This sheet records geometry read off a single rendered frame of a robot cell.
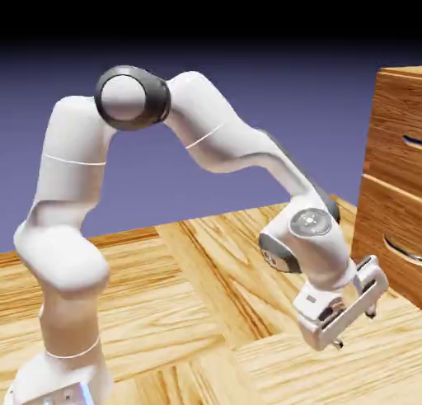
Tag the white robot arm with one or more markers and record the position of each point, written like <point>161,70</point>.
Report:
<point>72,194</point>

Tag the wooden cabinet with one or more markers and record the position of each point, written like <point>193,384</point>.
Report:
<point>389,91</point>

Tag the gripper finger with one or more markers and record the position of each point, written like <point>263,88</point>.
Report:
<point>338,343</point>
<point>371,312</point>

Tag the wooden drawer front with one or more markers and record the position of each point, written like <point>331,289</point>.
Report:
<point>385,161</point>
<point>372,233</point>

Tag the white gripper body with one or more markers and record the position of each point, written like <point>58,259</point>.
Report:
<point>349,317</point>

